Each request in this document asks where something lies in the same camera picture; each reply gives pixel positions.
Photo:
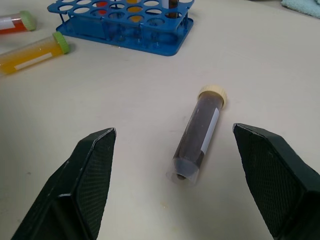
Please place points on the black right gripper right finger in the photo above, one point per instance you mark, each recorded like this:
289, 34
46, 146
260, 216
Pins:
277, 180

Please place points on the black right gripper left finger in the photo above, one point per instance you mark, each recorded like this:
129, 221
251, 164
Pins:
72, 190

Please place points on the dark brown tube, cream cap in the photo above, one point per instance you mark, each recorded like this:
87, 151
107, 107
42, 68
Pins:
197, 135

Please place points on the yellow liquid tube, green cap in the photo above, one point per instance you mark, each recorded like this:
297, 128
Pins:
30, 56

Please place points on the blue tube rack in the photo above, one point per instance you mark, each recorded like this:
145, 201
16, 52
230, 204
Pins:
125, 25

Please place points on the red liquid tube, green cap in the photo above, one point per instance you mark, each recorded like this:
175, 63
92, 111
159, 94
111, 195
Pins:
15, 22

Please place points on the orange liquid tube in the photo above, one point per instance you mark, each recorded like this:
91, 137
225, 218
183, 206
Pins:
135, 11

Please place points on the dark brown liquid tube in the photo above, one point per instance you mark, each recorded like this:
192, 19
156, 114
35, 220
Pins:
174, 8

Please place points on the light blue towel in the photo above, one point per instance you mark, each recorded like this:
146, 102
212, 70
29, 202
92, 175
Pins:
301, 7

